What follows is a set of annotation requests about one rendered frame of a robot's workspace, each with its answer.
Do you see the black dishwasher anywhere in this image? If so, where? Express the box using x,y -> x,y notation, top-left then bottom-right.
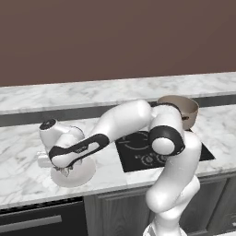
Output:
0,196 -> 89,236

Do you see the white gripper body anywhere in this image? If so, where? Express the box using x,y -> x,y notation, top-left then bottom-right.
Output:
36,150 -> 53,169

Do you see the black hob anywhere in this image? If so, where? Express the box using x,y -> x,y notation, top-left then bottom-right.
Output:
114,129 -> 217,173

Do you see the grey-brown frozen meat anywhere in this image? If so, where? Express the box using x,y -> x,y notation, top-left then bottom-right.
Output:
53,165 -> 76,178

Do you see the beige pot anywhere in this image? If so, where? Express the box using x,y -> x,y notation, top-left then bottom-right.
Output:
157,94 -> 200,131

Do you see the grey cupboard door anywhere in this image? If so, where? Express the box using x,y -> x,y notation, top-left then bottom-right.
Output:
180,178 -> 229,236
213,175 -> 236,234
93,186 -> 156,236

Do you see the white round plate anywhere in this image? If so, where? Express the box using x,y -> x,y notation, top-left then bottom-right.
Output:
50,156 -> 97,189

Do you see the grey dishwasher handle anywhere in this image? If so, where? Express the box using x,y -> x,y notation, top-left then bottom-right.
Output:
0,214 -> 63,234

